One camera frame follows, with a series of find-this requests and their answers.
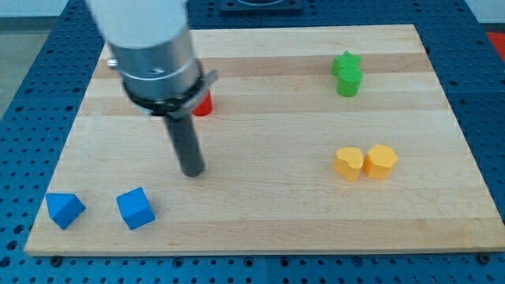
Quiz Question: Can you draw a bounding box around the yellow heart block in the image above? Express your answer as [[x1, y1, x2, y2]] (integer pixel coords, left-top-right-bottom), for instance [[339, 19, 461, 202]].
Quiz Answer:
[[333, 147, 364, 182]]

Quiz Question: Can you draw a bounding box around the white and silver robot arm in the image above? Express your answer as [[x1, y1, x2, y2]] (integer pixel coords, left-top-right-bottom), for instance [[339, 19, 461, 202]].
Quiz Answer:
[[86, 0, 217, 119]]

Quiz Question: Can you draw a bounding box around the green cylinder block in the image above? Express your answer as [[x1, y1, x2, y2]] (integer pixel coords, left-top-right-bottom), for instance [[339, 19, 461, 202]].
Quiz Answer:
[[336, 66, 363, 97]]

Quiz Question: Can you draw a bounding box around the blue cube block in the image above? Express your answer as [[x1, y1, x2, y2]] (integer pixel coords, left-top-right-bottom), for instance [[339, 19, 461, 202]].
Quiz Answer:
[[116, 187, 155, 230]]

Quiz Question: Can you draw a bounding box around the yellow hexagon block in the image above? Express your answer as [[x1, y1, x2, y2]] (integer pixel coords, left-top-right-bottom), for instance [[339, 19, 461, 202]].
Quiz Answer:
[[363, 144, 398, 181]]

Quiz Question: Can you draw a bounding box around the green star block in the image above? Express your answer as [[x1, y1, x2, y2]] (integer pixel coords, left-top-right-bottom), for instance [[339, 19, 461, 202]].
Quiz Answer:
[[331, 50, 361, 77]]

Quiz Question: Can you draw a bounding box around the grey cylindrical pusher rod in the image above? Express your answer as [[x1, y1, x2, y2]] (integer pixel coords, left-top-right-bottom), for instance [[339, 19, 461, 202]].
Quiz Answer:
[[163, 115, 205, 178]]

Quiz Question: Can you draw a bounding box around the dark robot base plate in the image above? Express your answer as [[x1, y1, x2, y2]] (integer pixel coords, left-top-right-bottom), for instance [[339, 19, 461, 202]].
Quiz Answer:
[[219, 0, 305, 12]]

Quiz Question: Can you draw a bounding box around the blue triangle block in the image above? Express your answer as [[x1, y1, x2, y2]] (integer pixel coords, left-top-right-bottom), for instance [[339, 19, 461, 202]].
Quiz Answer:
[[46, 193, 86, 230]]

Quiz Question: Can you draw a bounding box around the light wooden board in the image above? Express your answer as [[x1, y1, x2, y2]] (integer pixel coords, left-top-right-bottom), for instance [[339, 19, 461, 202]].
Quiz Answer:
[[24, 24, 504, 256]]

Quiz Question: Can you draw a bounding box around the red block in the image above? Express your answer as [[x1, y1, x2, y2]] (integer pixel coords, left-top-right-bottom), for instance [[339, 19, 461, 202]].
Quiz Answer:
[[192, 90, 214, 117]]

